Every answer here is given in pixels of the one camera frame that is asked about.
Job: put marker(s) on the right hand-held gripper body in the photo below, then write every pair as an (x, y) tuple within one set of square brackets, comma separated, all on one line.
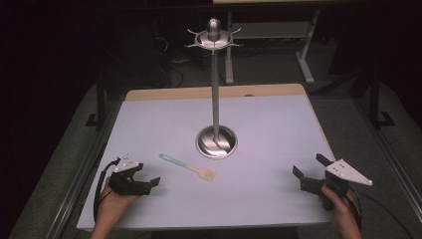
[(341, 177)]

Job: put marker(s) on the pale lavender table mat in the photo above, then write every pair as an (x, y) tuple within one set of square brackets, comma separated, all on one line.
[(265, 159)]

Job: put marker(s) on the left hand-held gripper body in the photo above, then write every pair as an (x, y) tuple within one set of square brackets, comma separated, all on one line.
[(127, 184)]

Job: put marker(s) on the metal utensil hook rack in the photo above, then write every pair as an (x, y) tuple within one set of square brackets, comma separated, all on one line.
[(215, 99)]

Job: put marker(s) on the person's left hand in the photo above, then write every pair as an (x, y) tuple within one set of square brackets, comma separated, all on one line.
[(114, 202)]

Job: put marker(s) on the black metal stand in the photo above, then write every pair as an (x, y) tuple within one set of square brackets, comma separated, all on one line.
[(99, 106), (376, 99)]

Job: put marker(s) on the person's right hand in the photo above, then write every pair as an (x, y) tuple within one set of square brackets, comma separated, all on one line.
[(336, 202)]

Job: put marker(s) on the light blue spatula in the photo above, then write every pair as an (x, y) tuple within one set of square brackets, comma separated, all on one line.
[(185, 167)]

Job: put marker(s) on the white desk frame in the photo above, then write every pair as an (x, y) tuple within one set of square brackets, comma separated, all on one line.
[(307, 53)]

